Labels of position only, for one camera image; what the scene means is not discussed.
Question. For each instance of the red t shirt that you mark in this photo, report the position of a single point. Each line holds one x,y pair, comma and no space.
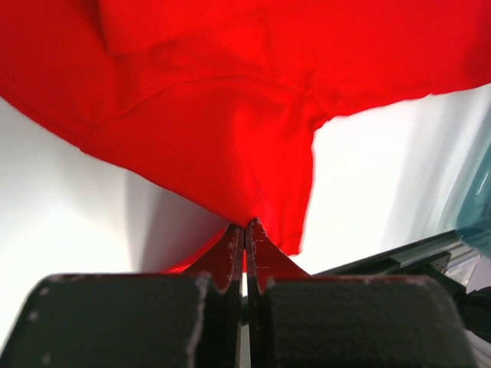
219,101

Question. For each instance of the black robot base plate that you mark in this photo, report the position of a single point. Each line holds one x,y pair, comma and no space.
442,257

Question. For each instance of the teal plastic bin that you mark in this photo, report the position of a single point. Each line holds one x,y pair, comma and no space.
467,208

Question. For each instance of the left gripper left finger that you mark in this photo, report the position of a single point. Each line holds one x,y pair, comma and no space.
187,319

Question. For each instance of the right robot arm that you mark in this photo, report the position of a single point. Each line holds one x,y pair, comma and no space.
475,312

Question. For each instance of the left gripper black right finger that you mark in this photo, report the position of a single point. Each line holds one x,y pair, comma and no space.
296,320

